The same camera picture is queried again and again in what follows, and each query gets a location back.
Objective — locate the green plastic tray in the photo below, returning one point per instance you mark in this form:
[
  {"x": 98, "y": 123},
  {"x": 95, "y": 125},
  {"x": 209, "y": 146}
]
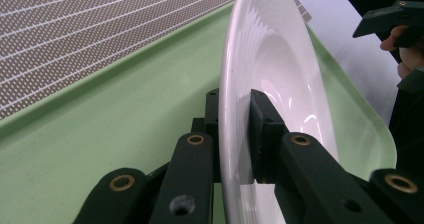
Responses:
[{"x": 116, "y": 124}]

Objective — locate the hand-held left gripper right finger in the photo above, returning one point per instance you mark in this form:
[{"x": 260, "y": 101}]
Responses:
[{"x": 265, "y": 134}]

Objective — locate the striped brown placemat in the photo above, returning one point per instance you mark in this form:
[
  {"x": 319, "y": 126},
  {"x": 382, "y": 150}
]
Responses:
[{"x": 83, "y": 27}]

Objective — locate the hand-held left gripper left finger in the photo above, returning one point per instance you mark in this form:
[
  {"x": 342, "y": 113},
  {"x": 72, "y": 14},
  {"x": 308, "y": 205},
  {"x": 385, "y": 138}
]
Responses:
[{"x": 213, "y": 110}]

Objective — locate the white plate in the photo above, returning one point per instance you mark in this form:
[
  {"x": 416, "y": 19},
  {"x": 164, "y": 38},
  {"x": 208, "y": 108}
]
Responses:
[{"x": 273, "y": 50}]

